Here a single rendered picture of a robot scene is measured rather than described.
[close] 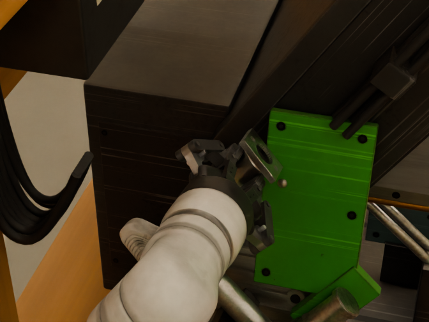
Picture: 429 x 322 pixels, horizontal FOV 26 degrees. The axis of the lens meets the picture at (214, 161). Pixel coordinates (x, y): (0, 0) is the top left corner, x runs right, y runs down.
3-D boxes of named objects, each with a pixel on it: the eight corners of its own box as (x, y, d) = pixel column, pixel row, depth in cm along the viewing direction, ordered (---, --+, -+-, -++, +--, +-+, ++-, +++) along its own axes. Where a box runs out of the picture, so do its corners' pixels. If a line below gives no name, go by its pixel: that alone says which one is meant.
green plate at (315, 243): (361, 267, 112) (385, 102, 103) (352, 301, 104) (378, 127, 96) (267, 250, 114) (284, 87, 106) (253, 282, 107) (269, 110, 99)
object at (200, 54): (277, 182, 149) (287, -11, 128) (228, 317, 125) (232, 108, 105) (168, 163, 153) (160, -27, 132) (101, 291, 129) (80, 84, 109)
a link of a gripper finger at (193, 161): (209, 177, 89) (221, 179, 91) (191, 137, 90) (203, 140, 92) (190, 190, 90) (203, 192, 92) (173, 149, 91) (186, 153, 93)
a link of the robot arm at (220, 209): (120, 226, 89) (96, 255, 83) (207, 165, 84) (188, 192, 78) (179, 298, 90) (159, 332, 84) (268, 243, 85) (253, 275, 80)
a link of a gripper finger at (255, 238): (228, 237, 91) (225, 220, 92) (257, 257, 93) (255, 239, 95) (246, 225, 90) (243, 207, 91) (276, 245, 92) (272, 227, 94)
